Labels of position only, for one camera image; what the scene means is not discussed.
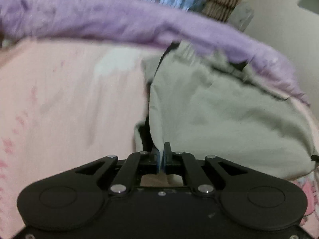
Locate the covered standing fan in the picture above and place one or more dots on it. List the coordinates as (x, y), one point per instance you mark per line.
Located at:
(241, 16)

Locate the grey and black jacket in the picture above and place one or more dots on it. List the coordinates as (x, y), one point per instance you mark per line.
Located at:
(204, 105)

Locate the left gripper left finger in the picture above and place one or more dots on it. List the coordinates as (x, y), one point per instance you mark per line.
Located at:
(130, 173)

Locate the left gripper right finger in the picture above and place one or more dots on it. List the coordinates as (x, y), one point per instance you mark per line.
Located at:
(188, 167)

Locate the purple duvet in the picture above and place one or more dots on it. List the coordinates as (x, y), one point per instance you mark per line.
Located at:
(141, 22)

